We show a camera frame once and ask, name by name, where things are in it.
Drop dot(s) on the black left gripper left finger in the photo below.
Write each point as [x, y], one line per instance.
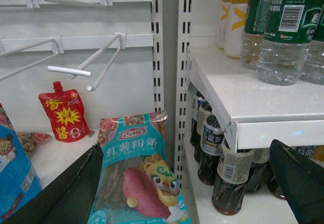
[69, 197]

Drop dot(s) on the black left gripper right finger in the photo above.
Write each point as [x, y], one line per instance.
[301, 181]

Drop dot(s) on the green label water bottle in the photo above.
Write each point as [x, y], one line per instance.
[290, 27]

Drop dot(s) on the white metal upper shelf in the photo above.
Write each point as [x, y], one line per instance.
[253, 113]

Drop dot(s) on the far left water bottle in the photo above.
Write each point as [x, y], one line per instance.
[252, 36]

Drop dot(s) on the oolong tea bottle behind finger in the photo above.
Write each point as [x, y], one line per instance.
[257, 169]

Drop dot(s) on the blue snack bag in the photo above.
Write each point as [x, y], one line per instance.
[19, 181]

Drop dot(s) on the front oolong tea bottle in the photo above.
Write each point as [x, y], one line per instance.
[231, 179]

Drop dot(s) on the teal sweet potato noodle bag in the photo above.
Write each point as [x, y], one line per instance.
[136, 183]

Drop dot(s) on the floral snack bag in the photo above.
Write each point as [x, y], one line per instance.
[28, 140]

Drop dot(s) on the red sauce pouch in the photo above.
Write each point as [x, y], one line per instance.
[65, 111]

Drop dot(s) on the rear oolong tea bottle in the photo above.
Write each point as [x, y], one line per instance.
[198, 100]

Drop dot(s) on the white left peg hook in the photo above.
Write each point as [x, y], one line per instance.
[56, 48]

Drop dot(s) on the white double prong peg hook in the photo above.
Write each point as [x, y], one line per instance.
[119, 39]

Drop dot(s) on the white yellow drink bottle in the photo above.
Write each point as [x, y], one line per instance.
[223, 23]
[235, 26]

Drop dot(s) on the rear white yellow drink bottle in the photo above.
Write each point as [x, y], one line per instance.
[223, 23]

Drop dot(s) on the white slotted upright post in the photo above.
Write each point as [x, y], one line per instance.
[169, 65]

